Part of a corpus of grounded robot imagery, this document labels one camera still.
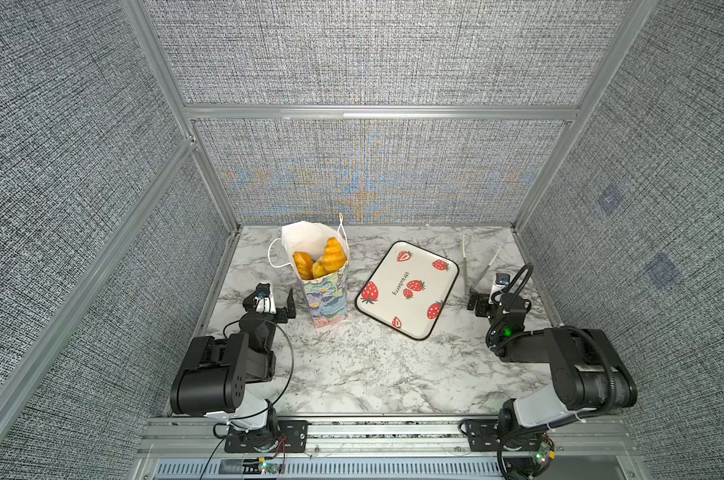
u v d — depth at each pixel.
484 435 0.73
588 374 0.45
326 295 0.79
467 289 1.00
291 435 0.74
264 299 0.76
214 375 0.45
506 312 0.70
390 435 0.75
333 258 0.82
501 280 0.80
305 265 0.90
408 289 1.01
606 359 0.45
